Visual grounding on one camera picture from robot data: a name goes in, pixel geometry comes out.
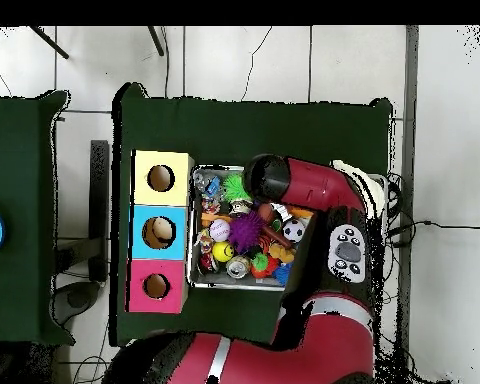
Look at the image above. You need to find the small soccer ball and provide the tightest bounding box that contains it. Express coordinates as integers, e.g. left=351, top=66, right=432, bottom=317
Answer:
left=282, top=219, right=307, bottom=245

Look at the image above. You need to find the green spiky ball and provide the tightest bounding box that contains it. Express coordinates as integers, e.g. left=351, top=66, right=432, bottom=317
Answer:
left=221, top=173, right=253, bottom=204

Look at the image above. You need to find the black tripod leg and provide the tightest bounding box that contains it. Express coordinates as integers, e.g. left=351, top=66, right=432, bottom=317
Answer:
left=147, top=25, right=167, bottom=58
left=27, top=25, right=71, bottom=61

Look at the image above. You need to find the cream knitted cloth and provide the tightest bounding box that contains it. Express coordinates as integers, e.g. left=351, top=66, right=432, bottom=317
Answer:
left=329, top=159, right=385, bottom=211

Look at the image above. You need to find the clear shallow bin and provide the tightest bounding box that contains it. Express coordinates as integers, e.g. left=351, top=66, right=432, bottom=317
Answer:
left=185, top=165, right=389, bottom=293

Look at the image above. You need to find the crushed plastic water bottle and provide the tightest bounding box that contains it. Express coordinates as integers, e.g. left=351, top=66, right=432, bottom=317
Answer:
left=192, top=171, right=223, bottom=201

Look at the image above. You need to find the green covered side table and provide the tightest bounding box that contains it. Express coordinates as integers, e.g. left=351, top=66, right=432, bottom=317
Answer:
left=0, top=90, right=73, bottom=347

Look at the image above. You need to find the large blue spiky ball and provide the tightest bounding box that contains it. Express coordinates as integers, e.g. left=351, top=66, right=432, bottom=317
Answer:
left=273, top=262, right=293, bottom=288

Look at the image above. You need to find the orange plastic grid block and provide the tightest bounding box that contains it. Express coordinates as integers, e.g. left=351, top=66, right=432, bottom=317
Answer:
left=287, top=205, right=315, bottom=220

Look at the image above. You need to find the black cable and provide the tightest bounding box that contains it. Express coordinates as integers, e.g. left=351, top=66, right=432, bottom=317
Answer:
left=386, top=217, right=480, bottom=241

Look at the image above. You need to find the purple spiky ball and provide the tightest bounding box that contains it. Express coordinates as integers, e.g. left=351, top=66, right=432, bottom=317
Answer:
left=227, top=211, right=266, bottom=256

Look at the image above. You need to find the dark green table cloth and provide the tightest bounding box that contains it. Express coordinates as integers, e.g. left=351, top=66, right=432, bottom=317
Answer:
left=110, top=81, right=395, bottom=355

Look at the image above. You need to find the white baseball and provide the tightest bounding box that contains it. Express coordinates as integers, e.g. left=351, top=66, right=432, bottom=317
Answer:
left=208, top=219, right=232, bottom=244

